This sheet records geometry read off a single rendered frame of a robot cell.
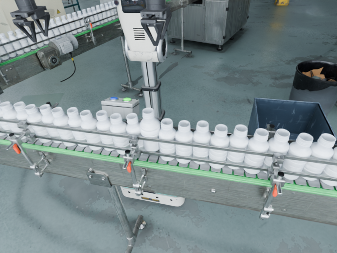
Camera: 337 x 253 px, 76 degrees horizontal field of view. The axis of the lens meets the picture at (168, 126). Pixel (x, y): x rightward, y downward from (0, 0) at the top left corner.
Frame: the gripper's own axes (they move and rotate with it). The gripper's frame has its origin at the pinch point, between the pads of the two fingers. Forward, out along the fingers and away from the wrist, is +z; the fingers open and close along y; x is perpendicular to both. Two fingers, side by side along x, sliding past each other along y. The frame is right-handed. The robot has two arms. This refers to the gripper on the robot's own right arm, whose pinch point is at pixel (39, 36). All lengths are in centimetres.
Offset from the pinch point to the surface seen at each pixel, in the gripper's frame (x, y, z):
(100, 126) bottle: 26.5, 17.4, 24.2
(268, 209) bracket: 85, 27, 42
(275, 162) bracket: 84, 22, 26
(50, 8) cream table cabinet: -245, -307, 56
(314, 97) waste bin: 152, -125, 90
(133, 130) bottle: 38.8, 17.5, 24.2
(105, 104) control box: 20.9, 2.5, 25.7
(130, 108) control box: 31.9, 2.8, 26.2
